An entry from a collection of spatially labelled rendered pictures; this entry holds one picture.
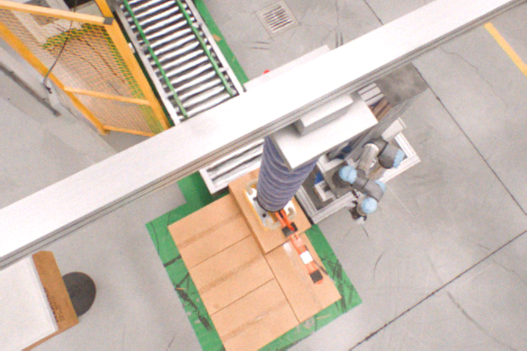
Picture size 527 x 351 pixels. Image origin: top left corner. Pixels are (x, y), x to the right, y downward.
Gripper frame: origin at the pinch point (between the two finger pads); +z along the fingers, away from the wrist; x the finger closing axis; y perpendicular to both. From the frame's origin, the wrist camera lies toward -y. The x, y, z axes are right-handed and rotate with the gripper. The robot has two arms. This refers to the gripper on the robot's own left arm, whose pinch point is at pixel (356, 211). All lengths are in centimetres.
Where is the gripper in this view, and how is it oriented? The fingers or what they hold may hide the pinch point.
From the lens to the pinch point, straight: 254.9
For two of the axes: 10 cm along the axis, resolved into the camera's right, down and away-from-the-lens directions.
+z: -0.5, 2.9, 9.6
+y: -8.7, 4.7, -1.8
